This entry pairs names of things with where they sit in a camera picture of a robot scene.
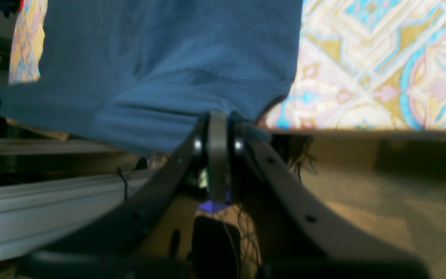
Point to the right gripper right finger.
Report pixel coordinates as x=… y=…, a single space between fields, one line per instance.
x=299 y=237

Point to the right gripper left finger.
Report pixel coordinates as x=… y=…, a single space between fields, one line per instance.
x=106 y=248

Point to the dark navy t-shirt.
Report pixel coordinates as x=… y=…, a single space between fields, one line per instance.
x=138 y=73

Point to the patterned tile tablecloth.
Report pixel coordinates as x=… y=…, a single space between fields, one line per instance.
x=363 y=65

